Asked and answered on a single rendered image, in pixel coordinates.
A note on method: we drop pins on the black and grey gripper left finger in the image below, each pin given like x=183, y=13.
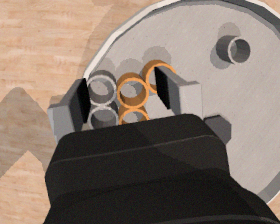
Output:
x=71, y=112

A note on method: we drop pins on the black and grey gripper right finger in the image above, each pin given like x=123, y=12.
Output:
x=177, y=94

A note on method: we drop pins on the bronze bushing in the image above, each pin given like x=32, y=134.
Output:
x=148, y=68
x=123, y=111
x=134, y=102

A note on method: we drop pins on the grey metal bushing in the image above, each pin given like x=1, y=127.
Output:
x=94, y=123
x=243, y=53
x=102, y=100

